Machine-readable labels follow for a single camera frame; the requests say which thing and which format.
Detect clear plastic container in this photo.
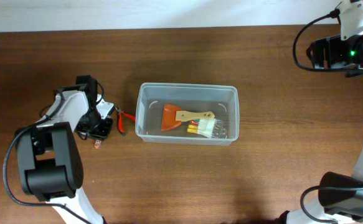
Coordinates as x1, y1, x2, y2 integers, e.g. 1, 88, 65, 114
135, 83, 240, 146

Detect orange scraper wooden handle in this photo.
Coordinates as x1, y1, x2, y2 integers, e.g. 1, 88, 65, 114
161, 104, 215, 131

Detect red handled cutting pliers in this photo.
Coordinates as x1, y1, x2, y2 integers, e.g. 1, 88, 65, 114
115, 105, 136, 136

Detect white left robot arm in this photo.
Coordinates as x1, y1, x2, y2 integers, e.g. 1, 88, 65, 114
10, 75, 115, 223

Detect pack of coloured bits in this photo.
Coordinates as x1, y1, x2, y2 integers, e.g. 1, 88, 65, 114
187, 119, 227, 139

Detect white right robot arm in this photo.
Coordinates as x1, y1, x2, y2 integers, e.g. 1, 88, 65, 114
278, 1, 363, 224

